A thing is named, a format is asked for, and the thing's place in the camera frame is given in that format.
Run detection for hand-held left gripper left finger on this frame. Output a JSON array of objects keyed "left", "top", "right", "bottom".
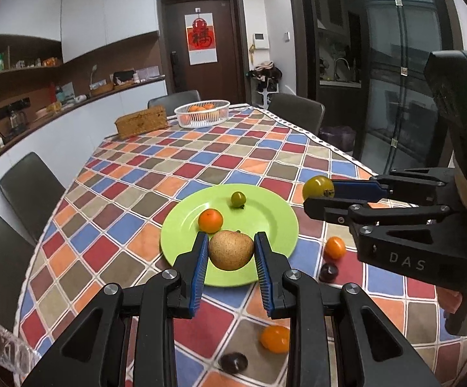
[{"left": 22, "top": 232, "right": 210, "bottom": 387}]

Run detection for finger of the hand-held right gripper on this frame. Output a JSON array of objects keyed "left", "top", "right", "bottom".
[
  {"left": 304, "top": 197, "right": 467, "bottom": 287},
  {"left": 330, "top": 168, "right": 457, "bottom": 206}
]

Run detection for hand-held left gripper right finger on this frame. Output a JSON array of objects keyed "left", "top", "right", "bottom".
[{"left": 253, "top": 232, "right": 443, "bottom": 387}]

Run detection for brown round fruit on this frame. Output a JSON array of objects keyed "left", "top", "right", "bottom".
[{"left": 209, "top": 230, "right": 255, "bottom": 272}]

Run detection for yellow-green round fruit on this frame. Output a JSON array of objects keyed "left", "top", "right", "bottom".
[{"left": 302, "top": 175, "right": 335, "bottom": 200}]

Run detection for green plate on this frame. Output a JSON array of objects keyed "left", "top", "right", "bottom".
[{"left": 160, "top": 184, "right": 299, "bottom": 288}]

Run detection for dark purple plum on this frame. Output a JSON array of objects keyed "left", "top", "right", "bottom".
[
  {"left": 220, "top": 352, "right": 249, "bottom": 373},
  {"left": 319, "top": 263, "right": 339, "bottom": 284}
]

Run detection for trash bin with bag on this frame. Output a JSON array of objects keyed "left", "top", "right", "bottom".
[{"left": 320, "top": 126, "right": 357, "bottom": 154}]

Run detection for glass sliding door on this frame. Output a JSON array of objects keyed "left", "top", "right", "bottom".
[{"left": 350, "top": 0, "right": 465, "bottom": 178}]

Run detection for kitchen faucet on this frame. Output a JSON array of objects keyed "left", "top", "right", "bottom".
[{"left": 334, "top": 57, "right": 351, "bottom": 81}]

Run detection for white rack with clothes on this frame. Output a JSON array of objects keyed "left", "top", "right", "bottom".
[{"left": 247, "top": 60, "right": 283, "bottom": 107}]

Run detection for woven wicker box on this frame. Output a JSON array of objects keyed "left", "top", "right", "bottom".
[{"left": 115, "top": 105, "right": 168, "bottom": 140}]

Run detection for white base cabinet counter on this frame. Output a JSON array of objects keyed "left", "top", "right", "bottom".
[{"left": 0, "top": 74, "right": 167, "bottom": 210}]

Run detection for dark brown door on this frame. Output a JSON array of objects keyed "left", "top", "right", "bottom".
[{"left": 157, "top": 0, "right": 252, "bottom": 105}]

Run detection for glass pitcher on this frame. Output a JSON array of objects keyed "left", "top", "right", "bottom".
[{"left": 8, "top": 109, "right": 28, "bottom": 135}]

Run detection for white wire basket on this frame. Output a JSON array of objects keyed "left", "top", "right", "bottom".
[{"left": 174, "top": 99, "right": 231, "bottom": 130}]

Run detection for red and white wall calendar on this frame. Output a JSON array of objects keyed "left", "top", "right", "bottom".
[{"left": 184, "top": 13, "right": 219, "bottom": 65}]

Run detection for black wall socket strip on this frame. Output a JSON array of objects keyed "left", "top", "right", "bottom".
[{"left": 0, "top": 97, "right": 30, "bottom": 117}]

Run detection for white wall cabinets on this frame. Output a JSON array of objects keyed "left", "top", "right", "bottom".
[{"left": 0, "top": 0, "right": 161, "bottom": 63}]

